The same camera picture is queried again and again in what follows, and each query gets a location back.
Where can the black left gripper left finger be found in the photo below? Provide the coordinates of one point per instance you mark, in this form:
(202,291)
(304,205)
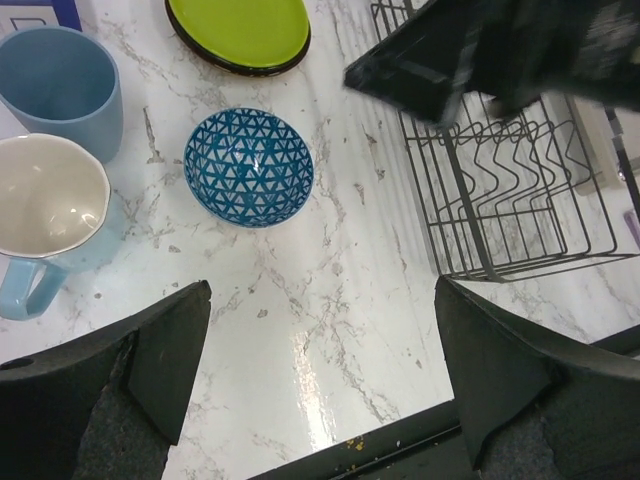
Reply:
(109,404)

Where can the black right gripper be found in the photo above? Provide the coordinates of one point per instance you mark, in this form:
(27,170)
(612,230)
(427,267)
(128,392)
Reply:
(511,50)

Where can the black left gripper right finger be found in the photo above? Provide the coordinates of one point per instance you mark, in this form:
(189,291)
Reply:
(533,403)

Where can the lime green plate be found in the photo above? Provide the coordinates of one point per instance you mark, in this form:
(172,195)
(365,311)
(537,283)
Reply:
(240,32)

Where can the light blue handled mug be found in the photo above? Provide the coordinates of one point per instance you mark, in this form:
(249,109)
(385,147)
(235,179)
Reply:
(59,217)

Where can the light blue plastic tumbler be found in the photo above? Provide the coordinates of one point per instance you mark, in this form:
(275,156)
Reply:
(59,81)

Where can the metal wire dish rack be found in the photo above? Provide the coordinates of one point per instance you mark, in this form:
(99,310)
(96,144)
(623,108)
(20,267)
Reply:
(522,196)

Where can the blue ring binder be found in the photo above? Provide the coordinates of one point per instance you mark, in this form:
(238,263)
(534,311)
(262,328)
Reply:
(20,14)

